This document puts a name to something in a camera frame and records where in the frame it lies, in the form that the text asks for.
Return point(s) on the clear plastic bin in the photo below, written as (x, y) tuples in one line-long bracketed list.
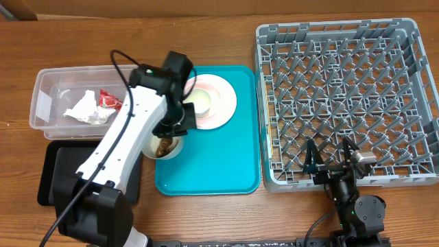
[(58, 89)]

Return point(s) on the pink plate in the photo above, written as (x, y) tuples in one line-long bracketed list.
[(223, 100)]

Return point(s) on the cream cup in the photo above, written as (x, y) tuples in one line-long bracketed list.
[(201, 101)]

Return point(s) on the white napkin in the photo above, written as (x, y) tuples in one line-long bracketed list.
[(87, 110)]

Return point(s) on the grey dish rack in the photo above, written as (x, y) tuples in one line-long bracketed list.
[(368, 80)]

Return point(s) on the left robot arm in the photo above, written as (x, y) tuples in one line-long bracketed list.
[(90, 204)]

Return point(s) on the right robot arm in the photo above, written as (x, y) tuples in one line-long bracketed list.
[(361, 217)]

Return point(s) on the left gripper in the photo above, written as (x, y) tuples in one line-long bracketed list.
[(161, 131)]

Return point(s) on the rice and food scraps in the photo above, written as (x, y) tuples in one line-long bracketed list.
[(166, 146)]

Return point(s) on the red snack wrapper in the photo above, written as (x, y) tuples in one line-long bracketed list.
[(108, 100)]

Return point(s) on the teal plastic tray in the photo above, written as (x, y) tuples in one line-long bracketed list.
[(225, 160)]

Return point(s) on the black plastic tray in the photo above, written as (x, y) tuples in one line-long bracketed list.
[(64, 157)]

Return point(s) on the grey bowl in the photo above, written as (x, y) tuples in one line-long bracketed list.
[(150, 147)]

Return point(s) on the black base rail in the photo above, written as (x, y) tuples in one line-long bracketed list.
[(240, 244)]

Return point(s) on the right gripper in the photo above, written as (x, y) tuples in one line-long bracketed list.
[(313, 163)]

